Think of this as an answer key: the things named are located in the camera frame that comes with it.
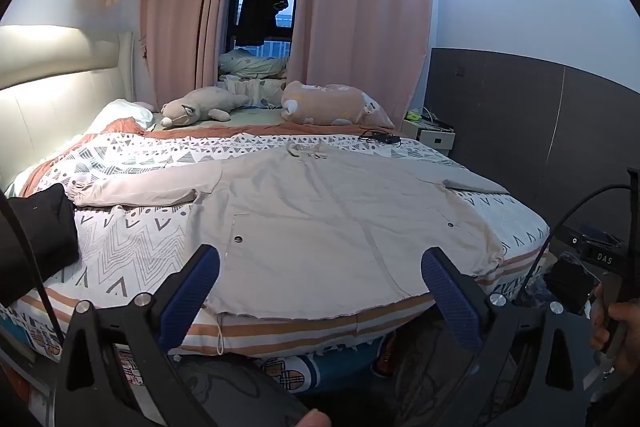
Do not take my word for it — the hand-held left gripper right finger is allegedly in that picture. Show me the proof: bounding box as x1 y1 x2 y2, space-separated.
421 247 593 427

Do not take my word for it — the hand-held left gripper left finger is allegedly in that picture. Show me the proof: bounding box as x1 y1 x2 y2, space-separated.
54 244 221 427

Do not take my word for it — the beige jacket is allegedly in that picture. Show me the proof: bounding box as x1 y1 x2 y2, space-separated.
64 142 511 355

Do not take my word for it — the person's right hand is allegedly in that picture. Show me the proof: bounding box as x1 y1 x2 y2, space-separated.
590 282 640 374

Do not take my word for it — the person's left hand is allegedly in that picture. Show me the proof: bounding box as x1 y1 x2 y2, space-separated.
292 409 331 427

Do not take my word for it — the patterned blanket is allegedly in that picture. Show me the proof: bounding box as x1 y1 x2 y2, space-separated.
10 127 551 353

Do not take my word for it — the white nightstand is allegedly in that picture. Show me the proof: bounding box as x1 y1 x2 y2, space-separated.
402 107 457 152

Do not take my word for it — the dark cloth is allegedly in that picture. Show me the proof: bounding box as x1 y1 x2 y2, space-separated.
0 183 81 308

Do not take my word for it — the grey plush toy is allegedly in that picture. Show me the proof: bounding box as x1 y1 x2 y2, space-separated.
160 86 251 130

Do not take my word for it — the light green pillow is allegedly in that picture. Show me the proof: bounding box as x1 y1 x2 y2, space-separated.
90 98 156 132

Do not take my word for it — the pink plush pillow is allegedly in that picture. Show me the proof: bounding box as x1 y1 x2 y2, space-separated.
280 80 396 128

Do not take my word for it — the crumpled pale bedding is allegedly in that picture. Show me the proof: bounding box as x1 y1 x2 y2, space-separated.
217 48 291 108

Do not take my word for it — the cream padded headboard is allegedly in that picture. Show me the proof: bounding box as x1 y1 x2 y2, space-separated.
0 24 136 192

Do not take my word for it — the pink curtain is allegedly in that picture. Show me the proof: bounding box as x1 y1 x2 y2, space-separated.
137 0 246 108
287 0 436 128

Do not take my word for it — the black charger cable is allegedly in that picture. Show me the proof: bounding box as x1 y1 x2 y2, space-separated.
359 128 403 148

